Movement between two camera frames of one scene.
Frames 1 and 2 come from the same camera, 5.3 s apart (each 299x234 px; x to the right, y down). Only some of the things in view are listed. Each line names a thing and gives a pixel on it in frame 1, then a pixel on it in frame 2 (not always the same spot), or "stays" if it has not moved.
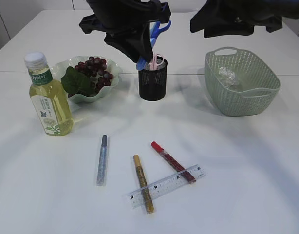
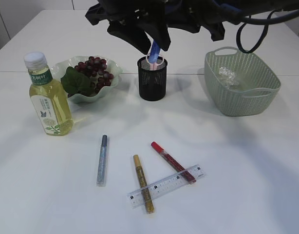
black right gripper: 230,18 → 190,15
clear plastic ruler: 166,185 stays
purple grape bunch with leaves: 86,78 stays
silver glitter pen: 102,167 stays
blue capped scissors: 154,29 → 154,52
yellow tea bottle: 49,96 stays
